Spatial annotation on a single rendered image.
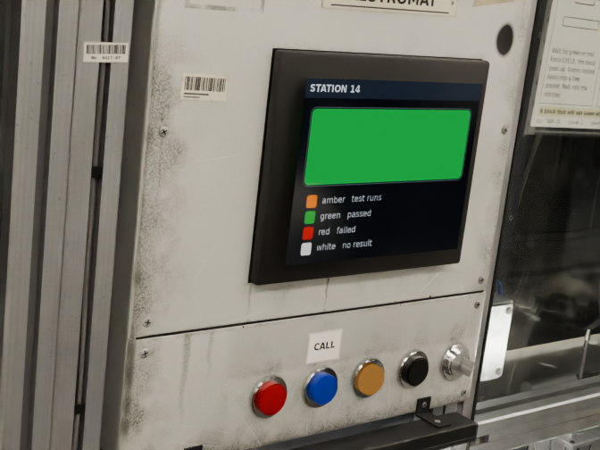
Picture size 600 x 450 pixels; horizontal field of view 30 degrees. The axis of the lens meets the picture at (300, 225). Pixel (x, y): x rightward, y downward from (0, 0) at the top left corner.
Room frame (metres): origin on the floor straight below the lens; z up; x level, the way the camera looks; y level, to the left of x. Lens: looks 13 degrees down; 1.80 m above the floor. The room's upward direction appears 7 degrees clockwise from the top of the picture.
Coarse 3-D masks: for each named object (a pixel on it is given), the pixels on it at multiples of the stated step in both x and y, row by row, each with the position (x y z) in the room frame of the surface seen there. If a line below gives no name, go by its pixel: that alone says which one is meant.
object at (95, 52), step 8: (88, 48) 0.83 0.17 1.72; (96, 48) 0.83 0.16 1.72; (104, 48) 0.83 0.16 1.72; (112, 48) 0.84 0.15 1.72; (120, 48) 0.84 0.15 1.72; (128, 48) 0.85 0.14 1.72; (88, 56) 0.83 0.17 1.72; (96, 56) 0.83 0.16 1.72; (104, 56) 0.83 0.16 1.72; (112, 56) 0.84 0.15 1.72; (120, 56) 0.84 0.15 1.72; (128, 56) 0.85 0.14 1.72
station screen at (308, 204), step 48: (336, 96) 0.94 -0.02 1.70; (384, 96) 0.97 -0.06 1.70; (432, 96) 1.01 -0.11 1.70; (336, 192) 0.95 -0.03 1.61; (384, 192) 0.98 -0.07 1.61; (432, 192) 1.02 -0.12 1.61; (288, 240) 0.92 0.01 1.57; (336, 240) 0.95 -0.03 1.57; (384, 240) 0.99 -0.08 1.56; (432, 240) 1.03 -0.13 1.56
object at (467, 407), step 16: (528, 32) 1.13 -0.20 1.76; (528, 48) 1.14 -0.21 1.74; (512, 128) 1.13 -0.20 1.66; (512, 144) 1.14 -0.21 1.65; (496, 224) 1.13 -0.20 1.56; (496, 240) 1.14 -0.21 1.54; (480, 336) 1.14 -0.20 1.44; (480, 352) 1.14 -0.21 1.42; (448, 448) 1.12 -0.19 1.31; (464, 448) 1.14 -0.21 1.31
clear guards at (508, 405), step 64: (576, 0) 1.18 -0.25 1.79; (576, 64) 1.19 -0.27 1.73; (576, 128) 1.20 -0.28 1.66; (512, 192) 1.14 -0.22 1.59; (576, 192) 1.21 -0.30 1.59; (512, 256) 1.16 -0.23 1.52; (576, 256) 1.22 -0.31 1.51; (512, 320) 1.17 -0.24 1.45; (576, 320) 1.24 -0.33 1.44; (512, 384) 1.18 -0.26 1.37; (576, 384) 1.25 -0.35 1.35; (256, 448) 0.95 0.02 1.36; (512, 448) 1.19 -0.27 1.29
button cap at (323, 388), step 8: (320, 376) 0.97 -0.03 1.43; (328, 376) 0.98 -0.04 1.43; (312, 384) 0.97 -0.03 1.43; (320, 384) 0.97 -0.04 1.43; (328, 384) 0.98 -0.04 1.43; (336, 384) 0.98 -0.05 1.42; (312, 392) 0.97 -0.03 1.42; (320, 392) 0.97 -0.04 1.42; (328, 392) 0.98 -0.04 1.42; (336, 392) 0.98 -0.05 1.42; (312, 400) 0.97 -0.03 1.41; (320, 400) 0.97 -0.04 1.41; (328, 400) 0.98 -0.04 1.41
